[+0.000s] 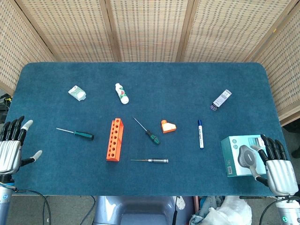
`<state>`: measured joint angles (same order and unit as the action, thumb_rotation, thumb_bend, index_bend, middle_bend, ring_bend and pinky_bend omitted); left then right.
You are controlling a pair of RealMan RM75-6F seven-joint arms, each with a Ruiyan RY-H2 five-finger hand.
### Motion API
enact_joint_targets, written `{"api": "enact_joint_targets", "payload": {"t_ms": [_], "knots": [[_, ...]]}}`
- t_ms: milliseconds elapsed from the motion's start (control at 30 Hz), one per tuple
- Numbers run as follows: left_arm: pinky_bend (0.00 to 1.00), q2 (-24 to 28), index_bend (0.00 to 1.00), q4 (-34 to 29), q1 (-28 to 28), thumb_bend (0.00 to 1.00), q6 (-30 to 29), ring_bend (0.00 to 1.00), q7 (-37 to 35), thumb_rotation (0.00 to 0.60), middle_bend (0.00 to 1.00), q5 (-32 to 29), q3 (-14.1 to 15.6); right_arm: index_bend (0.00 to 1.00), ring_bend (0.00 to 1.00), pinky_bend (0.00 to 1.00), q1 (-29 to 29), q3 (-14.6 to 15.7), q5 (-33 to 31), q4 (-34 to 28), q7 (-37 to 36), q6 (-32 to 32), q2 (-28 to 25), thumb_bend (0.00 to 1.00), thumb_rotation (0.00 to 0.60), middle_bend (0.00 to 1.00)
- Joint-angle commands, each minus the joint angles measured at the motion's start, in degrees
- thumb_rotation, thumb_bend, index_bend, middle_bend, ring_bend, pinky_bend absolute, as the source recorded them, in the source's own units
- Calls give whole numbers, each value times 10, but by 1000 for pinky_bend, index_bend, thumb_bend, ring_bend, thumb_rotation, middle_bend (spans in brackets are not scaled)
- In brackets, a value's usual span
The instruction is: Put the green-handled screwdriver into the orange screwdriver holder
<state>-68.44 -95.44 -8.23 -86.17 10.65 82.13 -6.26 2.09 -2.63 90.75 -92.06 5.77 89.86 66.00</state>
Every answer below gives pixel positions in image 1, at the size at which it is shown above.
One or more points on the white plastic bottle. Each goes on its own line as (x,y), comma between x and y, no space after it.
(122,93)

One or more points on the blue table mat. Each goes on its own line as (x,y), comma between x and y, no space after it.
(150,77)

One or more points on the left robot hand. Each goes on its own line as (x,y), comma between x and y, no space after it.
(9,152)

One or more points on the orange bit holder block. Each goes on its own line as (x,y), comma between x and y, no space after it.
(114,150)

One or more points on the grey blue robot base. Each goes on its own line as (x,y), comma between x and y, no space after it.
(140,211)

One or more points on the green black striped screwdriver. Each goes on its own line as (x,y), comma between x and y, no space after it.
(153,137)

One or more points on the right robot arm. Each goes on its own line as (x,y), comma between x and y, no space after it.
(287,211)

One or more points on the small dark purple box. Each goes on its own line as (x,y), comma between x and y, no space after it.
(220,100)

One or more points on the blue whiteboard marker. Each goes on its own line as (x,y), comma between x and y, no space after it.
(200,136)

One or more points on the white green tissue pack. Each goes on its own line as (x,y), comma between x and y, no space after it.
(77,93)

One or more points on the silver precision screwdriver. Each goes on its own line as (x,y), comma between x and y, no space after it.
(158,160)

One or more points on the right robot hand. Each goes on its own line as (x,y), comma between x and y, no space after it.
(280,173)

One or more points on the white perforated plate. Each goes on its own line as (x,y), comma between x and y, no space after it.
(180,203)

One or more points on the orange plastic printed part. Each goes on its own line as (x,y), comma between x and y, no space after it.
(168,127)

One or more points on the black equipment pile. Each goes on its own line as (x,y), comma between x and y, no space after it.
(3,110)

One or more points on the woven bamboo folding screen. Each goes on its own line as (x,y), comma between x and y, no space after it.
(150,28)

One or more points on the white plastic bag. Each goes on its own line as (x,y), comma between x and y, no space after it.
(232,208)

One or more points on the teal speaker box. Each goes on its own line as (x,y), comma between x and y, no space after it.
(236,154)

